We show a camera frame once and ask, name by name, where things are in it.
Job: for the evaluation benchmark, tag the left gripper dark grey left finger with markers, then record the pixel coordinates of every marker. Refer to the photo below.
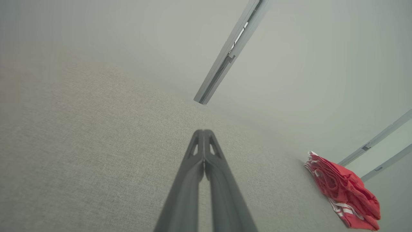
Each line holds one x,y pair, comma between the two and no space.
186,193

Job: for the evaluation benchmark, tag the red shorts with white trim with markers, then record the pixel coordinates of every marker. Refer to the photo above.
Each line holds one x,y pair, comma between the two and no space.
341,183

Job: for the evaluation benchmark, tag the grey metal slotted post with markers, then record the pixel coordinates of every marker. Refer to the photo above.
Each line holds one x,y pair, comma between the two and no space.
231,48

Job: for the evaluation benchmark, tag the grey fabric sofa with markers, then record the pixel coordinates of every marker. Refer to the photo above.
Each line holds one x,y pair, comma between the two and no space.
96,145

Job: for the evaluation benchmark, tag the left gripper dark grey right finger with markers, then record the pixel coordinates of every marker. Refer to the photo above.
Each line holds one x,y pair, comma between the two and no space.
225,199

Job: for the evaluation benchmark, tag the red white striped shirt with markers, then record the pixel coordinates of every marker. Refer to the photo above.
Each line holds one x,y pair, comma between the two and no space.
352,219

